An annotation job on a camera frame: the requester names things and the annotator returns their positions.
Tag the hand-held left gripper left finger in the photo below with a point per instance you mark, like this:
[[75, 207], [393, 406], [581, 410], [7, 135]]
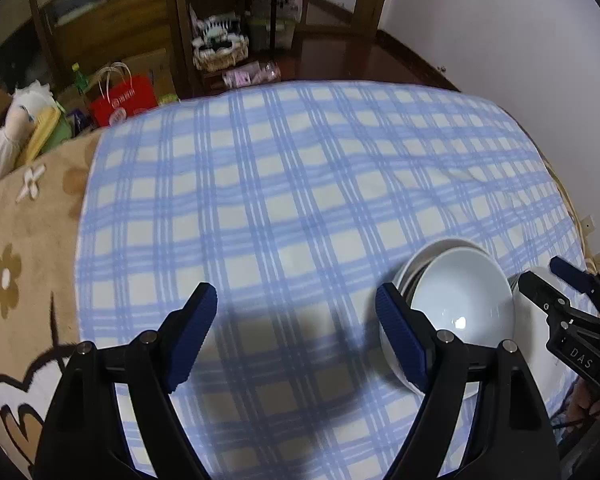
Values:
[[195, 335]]

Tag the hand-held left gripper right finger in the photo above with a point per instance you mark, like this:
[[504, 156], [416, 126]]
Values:
[[400, 340]]

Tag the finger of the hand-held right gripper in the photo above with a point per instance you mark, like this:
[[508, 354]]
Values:
[[537, 287], [572, 272]]

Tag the large white bowl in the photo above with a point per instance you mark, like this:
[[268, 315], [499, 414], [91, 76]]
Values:
[[405, 272]]

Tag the small white bowl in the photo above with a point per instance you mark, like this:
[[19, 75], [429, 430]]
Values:
[[460, 295]]

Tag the person's right hand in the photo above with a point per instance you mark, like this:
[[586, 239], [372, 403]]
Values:
[[582, 405]]

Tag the blue plaid blanket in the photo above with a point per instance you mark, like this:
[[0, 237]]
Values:
[[280, 210]]

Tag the brown flower print blanket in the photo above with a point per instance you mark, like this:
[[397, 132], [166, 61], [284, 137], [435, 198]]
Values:
[[30, 260]]

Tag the red paper bag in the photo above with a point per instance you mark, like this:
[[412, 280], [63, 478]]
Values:
[[125, 102]]

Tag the yellow green pad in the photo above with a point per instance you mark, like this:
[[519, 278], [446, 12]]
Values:
[[45, 130]]

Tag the pink packet bundle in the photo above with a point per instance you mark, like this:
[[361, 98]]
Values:
[[252, 74]]

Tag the cardboard box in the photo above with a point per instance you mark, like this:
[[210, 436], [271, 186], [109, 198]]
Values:
[[152, 67]]

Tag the white plush toy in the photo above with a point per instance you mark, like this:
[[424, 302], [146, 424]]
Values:
[[0, 145]]

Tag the wicker basket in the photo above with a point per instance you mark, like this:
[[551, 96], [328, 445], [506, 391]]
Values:
[[220, 57]]

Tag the green bottle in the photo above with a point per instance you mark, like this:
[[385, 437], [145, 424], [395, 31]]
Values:
[[80, 80]]

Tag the pale storage box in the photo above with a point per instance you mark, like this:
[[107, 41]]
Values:
[[275, 25]]

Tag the wooden shelf unit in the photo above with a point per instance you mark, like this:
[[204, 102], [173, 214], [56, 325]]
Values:
[[180, 10]]

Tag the wooden door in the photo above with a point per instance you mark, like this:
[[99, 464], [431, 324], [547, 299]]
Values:
[[365, 0]]

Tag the wooden glass cabinet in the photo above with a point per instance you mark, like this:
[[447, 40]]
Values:
[[50, 25]]

